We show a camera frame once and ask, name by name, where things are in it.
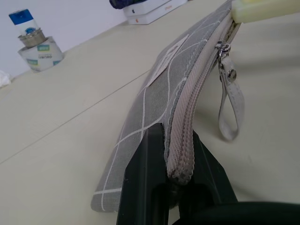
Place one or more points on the dark blue object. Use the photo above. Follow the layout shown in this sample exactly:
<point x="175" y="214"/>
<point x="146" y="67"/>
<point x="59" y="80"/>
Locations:
<point x="124" y="3"/>

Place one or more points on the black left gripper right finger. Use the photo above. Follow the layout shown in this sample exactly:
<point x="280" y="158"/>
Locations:
<point x="211" y="173"/>

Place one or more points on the white phone box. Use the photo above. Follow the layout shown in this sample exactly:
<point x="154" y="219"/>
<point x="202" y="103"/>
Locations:
<point x="150" y="11"/>

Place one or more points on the white tape roll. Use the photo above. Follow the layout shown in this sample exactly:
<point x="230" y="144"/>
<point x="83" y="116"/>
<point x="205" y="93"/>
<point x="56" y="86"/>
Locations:
<point x="41" y="56"/>

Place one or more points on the white bottle blue cap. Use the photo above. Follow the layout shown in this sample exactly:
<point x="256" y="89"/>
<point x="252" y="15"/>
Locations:
<point x="23" y="21"/>

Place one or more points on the white crumpled tissue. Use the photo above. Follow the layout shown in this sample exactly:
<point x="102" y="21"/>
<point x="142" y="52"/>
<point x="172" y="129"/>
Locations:
<point x="4" y="79"/>

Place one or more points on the grey grid zipper pouch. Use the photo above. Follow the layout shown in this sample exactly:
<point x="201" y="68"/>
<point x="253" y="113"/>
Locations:
<point x="164" y="98"/>

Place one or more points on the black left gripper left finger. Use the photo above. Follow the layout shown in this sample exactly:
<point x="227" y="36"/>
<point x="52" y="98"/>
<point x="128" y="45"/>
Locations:
<point x="140" y="178"/>

